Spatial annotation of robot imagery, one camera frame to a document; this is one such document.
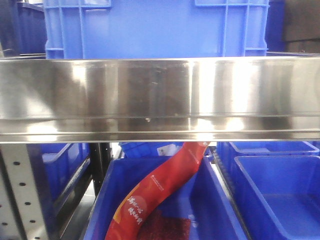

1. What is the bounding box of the blue bin right rear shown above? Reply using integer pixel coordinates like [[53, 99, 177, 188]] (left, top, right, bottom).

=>
[[216, 141, 320, 160]]

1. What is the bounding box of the blue bin lower right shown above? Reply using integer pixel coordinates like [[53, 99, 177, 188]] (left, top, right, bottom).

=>
[[232, 156, 320, 240]]

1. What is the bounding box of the dark red mesh pad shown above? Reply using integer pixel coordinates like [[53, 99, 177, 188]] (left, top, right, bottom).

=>
[[136, 209, 191, 240]]

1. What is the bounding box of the blue bin lower left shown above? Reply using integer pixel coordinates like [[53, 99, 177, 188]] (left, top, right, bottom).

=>
[[40, 143, 91, 228]]

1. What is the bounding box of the large light blue crate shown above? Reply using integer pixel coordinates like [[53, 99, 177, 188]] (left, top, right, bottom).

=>
[[43, 0, 269, 59]]

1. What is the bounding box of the blue bin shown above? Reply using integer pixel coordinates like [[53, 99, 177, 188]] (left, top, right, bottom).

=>
[[40, 143, 91, 228], [232, 156, 320, 240], [216, 141, 320, 160], [83, 155, 247, 240]]

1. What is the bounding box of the red snack package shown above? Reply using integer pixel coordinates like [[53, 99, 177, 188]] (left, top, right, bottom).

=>
[[104, 142, 209, 240]]

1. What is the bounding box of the perforated metal rack post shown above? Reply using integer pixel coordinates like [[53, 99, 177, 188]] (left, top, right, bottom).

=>
[[0, 144, 50, 240]]

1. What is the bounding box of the stainless steel shelf rail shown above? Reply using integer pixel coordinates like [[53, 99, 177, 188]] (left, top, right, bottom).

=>
[[0, 55, 320, 144]]

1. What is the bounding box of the blue bin lower centre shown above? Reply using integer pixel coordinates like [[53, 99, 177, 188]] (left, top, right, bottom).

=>
[[83, 155, 247, 240]]

